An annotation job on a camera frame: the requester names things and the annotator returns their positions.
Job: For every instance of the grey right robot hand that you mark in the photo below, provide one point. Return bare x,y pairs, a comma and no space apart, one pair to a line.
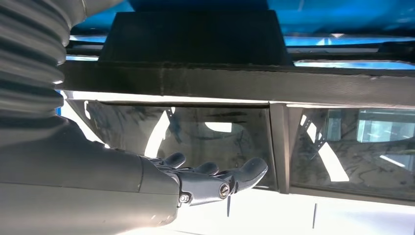
81,181

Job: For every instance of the blue metal shelf rack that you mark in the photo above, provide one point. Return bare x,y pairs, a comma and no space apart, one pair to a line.
324,13

